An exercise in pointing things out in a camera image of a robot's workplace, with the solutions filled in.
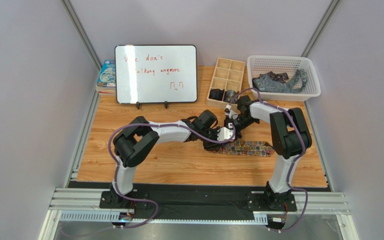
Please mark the wooden compartment box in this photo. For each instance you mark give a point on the wooden compartment box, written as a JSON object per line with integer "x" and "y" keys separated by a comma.
{"x": 227, "y": 75}

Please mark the whiteboard with red writing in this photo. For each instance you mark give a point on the whiteboard with red writing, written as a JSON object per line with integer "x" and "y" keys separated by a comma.
{"x": 153, "y": 74}

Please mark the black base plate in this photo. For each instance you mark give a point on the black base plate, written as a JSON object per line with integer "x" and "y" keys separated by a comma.
{"x": 194, "y": 202}

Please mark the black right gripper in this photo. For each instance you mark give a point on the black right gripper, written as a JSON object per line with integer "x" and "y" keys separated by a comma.
{"x": 233, "y": 124}

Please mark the blue book stack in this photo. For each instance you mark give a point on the blue book stack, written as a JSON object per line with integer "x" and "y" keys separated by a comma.
{"x": 106, "y": 81}

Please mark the dark patterned tie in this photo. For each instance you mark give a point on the dark patterned tie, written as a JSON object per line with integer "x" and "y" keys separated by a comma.
{"x": 277, "y": 77}

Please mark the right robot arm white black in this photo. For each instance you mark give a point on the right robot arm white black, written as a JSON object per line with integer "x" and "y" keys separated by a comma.
{"x": 290, "y": 138}

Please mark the aluminium frame rail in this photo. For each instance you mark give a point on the aluminium frame rail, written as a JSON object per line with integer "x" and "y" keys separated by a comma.
{"x": 75, "y": 213}

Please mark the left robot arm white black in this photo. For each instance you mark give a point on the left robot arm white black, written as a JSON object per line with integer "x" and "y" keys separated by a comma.
{"x": 130, "y": 145}

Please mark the rolled black tie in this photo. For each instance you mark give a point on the rolled black tie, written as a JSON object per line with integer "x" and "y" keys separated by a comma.
{"x": 216, "y": 94}

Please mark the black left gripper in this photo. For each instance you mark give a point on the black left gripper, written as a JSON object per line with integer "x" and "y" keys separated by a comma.
{"x": 212, "y": 145}

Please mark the colourful patterned tie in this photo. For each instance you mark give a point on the colourful patterned tie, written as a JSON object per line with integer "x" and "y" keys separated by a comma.
{"x": 246, "y": 148}

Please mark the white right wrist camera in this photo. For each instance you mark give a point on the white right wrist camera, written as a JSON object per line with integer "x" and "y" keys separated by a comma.
{"x": 229, "y": 113}

